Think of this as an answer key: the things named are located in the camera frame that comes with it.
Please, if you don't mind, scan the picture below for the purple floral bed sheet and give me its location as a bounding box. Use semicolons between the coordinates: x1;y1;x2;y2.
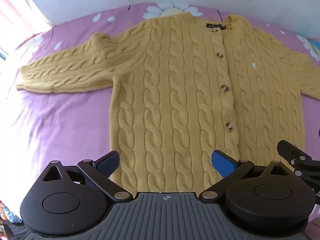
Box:
0;2;320;230

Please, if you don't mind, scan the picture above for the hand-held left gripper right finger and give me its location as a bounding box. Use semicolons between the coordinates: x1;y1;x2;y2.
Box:
199;150;294;202

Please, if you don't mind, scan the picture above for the pale striped curtain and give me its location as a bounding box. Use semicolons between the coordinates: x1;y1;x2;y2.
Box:
0;0;52;55

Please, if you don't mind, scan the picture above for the yellow cable-knit cardigan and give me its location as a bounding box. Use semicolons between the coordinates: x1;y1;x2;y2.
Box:
16;12;320;193

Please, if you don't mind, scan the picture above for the colourful patterned cloth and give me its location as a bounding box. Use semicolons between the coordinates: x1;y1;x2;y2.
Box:
0;200;19;240

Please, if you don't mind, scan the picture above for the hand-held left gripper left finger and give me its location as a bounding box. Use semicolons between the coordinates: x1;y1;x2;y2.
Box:
43;151;131;204

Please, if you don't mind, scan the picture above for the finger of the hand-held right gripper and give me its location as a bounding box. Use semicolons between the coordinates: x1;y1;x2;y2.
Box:
277;140;320;184

